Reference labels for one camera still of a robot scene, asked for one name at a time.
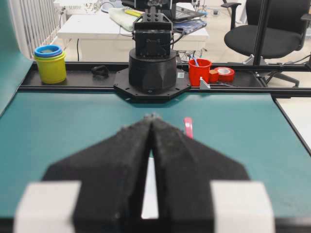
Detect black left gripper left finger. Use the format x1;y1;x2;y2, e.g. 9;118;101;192
14;118;153;233

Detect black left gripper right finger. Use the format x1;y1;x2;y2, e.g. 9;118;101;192
150;118;276;233

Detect red plastic spoon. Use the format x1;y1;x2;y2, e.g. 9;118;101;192
183;117;193;138

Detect white bowl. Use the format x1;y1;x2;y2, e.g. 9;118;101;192
141;157;159;219

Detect small red block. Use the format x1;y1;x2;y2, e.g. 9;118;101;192
209;69;219;83

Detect red plastic cup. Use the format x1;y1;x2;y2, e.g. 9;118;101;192
189;59;212;87

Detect red tape roll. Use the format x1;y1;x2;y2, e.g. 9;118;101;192
214;67;235;82

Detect yellow green stacked cups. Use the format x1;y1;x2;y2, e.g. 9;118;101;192
34;45;67;84

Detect white desk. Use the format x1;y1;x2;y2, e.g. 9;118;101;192
57;13;210;63

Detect black office chair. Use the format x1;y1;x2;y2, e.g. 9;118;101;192
221;0;311;88

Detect metal corner bracket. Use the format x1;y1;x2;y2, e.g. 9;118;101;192
200;77;210;90

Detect black clip on rail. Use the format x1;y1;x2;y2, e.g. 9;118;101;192
91;65;109;77

